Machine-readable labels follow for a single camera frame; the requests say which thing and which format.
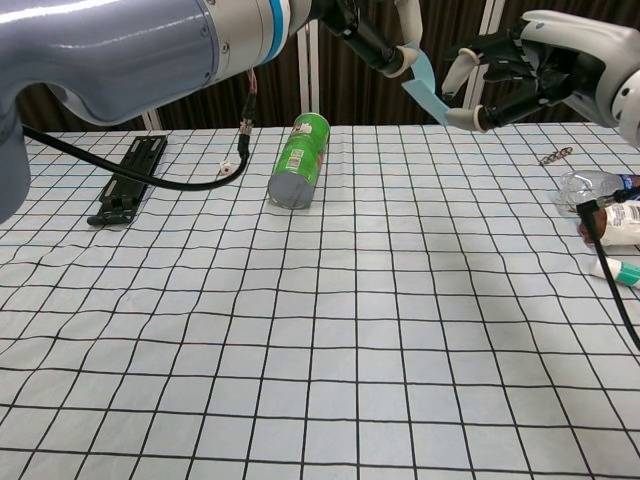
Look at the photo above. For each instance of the white bottle with brown end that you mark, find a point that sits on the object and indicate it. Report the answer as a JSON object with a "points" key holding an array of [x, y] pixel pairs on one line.
{"points": [[620, 222]]}

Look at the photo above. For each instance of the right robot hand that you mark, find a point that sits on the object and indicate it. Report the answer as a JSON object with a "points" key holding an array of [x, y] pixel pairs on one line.
{"points": [[545, 70]]}

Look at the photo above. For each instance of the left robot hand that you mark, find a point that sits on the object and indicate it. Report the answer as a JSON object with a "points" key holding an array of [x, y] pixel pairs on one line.
{"points": [[370, 40]]}

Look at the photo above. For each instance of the dark pleated curtain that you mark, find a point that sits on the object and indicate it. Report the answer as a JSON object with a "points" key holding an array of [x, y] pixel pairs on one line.
{"points": [[350, 90]]}

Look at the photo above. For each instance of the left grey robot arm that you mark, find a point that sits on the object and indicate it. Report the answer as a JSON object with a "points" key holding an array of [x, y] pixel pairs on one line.
{"points": [[125, 50]]}

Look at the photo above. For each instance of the white screen frame post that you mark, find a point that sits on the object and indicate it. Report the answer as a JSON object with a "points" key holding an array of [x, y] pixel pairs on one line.
{"points": [[492, 10], [152, 120], [307, 75]]}

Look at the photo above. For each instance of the white and green tube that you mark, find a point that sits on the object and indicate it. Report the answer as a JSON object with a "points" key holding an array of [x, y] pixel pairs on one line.
{"points": [[627, 274]]}

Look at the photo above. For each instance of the green chips can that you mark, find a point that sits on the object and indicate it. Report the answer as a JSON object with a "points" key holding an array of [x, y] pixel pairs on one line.
{"points": [[297, 160]]}

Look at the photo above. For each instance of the light blue strip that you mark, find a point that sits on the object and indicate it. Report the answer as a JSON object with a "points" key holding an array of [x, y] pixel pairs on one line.
{"points": [[425, 97]]}

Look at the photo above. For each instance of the black metal bracket plate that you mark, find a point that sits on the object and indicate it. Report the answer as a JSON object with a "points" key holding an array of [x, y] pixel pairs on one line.
{"points": [[131, 190]]}

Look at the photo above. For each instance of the clear plastic bottle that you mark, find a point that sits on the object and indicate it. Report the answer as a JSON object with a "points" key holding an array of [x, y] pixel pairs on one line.
{"points": [[590, 181]]}

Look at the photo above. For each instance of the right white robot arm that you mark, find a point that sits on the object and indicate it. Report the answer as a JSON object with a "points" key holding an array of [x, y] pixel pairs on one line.
{"points": [[627, 95]]}

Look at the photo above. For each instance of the small white die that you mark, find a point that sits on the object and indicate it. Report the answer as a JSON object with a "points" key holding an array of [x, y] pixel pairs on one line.
{"points": [[226, 167]]}

